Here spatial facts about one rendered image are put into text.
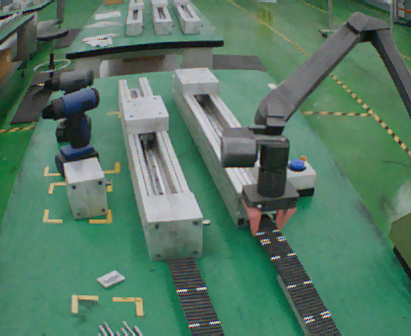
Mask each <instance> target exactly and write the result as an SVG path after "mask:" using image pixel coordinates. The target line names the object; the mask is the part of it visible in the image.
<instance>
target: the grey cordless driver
mask: <svg viewBox="0 0 411 336"><path fill-rule="evenodd" d="M92 85H94V70H93V69H90V71H89V69H87V70H79V71H72V72H64V73H62V75H61V74H56V75H54V76H53V77H52V78H50V79H47V80H45V82H44V84H38V86H37V87H40V86H44V88H45V89H47V90H48V89H50V90H53V91H54V92H59V91H60V90H61V91H65V92H64V94H63V95H69V94H72V93H73V92H77V91H82V90H81V89H86V88H87V87H88V86H89V87H92ZM84 114H86V115H87V121H88V125H89V132H90V134H91V130H92V129H91V121H92V119H91V117H90V116H89V117H88V114H87V113H86V112H84ZM64 119H66V118H63V119H62V118H61V120H60V121H59V122H58V124H57V126H56V131H55V136H56V137H57V142H64V141H70V137H69V133H68V130H66V129H65V124H64ZM90 134H89V136H88V138H90Z"/></svg>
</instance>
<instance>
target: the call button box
mask: <svg viewBox="0 0 411 336"><path fill-rule="evenodd" d="M289 162H290V161H288V174H287V180H289V181H290V182H291V183H292V185H293V186H294V187H295V189H296V190H297V193H298V194H299V197H307V196H313V193H314V187H315V179H316V173H315V171H314V170H313V169H312V168H311V167H310V166H309V164H308V162H307V161H306V162H304V163H305V167H304V168H303V169H301V170H295V169H292V168H290V167H289Z"/></svg>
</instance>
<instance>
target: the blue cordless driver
mask: <svg viewBox="0 0 411 336"><path fill-rule="evenodd" d="M99 103H100V96H99V92H98V90H97V89H96V88H94V87H93V88H86V89H85V90H82V91H77V92H73V93H72V94H69V95H64V96H61V97H60V98H58V99H54V100H52V101H51V103H50V104H49V105H47V106H46V107H44V108H43V109H41V113H40V114H38V115H36V116H33V118H36V117H39V116H41V118H43V119H46V120H51V119H53V120H54V121H58V120H61V118H62V119H63V118H66V119H64V124H65V129H66V130H68V133H69V137H70V144H69V145H66V146H63V147H61V148H60V153H58V154H56V155H55V164H56V166H57V170H58V172H59V173H60V174H61V176H62V177H64V179H65V174H64V163H68V162H74V161H80V160H84V159H90V158H95V157H96V158H97V160H98V162H99V164H100V161H99V153H98V151H96V150H95V148H94V146H93V145H92V144H91V142H90V140H89V138H88V136H89V134H90V132H89V125H88V121H87V115H86V114H84V112H86V111H91V110H93V109H95V108H96V107H98V105H99Z"/></svg>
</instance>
